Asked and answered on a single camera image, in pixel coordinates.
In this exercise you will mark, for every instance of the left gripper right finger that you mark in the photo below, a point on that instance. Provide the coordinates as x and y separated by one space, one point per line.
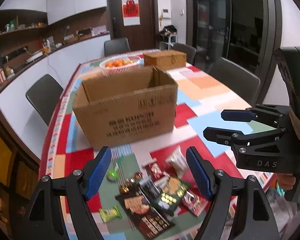
203 173

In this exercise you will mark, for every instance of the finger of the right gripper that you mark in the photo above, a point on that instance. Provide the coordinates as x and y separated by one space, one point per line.
222 136
250 114

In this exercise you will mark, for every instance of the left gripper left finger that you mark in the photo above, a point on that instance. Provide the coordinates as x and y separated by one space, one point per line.
94 172

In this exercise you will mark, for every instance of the green lollipop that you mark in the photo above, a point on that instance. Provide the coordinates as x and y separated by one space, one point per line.
113 174

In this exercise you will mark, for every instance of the foil candy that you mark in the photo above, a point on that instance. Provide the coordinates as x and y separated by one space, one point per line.
131 183

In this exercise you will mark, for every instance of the dark green gold snack bag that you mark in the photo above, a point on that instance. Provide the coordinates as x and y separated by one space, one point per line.
171 195

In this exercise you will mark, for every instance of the green yellow snack packet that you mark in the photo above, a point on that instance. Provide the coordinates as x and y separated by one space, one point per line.
110 214

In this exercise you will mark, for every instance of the red white snack packet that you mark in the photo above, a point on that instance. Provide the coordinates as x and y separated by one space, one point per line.
152 168

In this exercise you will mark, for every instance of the small black clear packet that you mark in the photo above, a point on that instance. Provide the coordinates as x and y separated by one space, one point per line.
149 188

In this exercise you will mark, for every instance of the right hand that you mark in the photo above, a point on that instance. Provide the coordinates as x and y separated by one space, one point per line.
286 181

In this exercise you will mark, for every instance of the dark chair right near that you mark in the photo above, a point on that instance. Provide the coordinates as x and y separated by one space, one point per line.
241 81

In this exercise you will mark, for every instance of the dark chair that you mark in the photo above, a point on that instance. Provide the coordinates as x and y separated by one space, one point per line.
241 81
188 50
43 95

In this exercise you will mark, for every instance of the brown cardboard box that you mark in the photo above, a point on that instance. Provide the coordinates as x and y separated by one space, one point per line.
122 108

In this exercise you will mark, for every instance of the dark chair right far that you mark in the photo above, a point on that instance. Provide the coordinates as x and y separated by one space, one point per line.
188 50

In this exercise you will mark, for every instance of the dark chair left side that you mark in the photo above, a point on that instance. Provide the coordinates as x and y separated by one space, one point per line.
43 95

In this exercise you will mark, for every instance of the glass sliding door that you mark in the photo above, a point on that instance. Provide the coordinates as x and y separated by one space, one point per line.
245 32

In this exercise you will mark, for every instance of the woven wicker basket box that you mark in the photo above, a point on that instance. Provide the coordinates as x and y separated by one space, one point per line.
166 59

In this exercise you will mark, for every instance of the white fruit basket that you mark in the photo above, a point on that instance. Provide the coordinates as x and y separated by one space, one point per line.
135 58

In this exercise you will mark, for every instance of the oranges in basket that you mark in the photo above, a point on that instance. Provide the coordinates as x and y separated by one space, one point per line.
118 63

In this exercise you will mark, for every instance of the dark chair far end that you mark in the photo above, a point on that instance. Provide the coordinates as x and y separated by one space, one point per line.
116 46

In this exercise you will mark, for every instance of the dark wooden door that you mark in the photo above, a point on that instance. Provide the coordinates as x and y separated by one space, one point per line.
143 36

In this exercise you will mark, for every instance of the red fu calendar poster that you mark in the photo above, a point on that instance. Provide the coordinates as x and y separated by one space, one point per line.
130 12

